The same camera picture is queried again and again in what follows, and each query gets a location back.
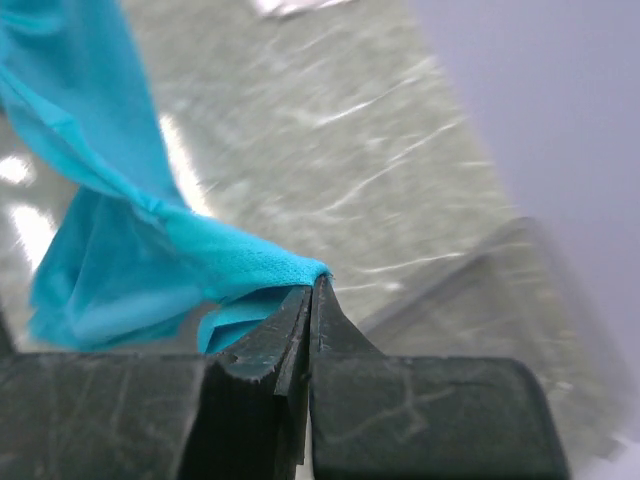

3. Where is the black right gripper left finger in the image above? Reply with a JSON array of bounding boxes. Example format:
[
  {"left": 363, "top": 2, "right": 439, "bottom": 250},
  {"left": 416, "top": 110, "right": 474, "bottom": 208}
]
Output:
[{"left": 1, "top": 287, "right": 312, "bottom": 479}]

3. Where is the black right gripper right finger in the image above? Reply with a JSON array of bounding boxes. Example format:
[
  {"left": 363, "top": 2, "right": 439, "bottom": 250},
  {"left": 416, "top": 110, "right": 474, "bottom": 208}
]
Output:
[{"left": 309, "top": 277, "right": 570, "bottom": 479}]

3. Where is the teal t shirt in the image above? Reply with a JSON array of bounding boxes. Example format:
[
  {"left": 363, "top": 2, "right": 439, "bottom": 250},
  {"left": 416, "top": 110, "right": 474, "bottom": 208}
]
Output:
[{"left": 1, "top": 1, "right": 327, "bottom": 353}]

